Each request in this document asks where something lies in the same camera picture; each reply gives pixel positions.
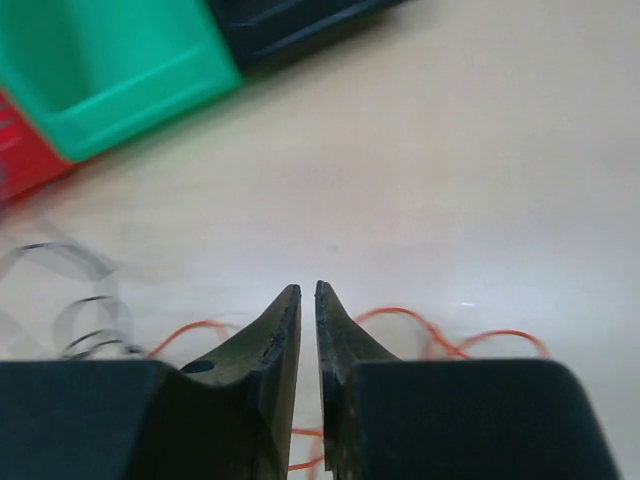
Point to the green plastic bin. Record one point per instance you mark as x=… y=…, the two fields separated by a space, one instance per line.
x=92 y=74

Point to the black plastic bin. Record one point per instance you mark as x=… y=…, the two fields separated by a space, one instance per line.
x=257 y=31

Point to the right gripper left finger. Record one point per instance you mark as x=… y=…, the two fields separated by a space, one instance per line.
x=225 y=415

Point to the red plastic bin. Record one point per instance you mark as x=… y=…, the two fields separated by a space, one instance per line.
x=28 y=160

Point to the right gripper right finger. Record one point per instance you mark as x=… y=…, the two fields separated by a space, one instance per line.
x=385 y=418

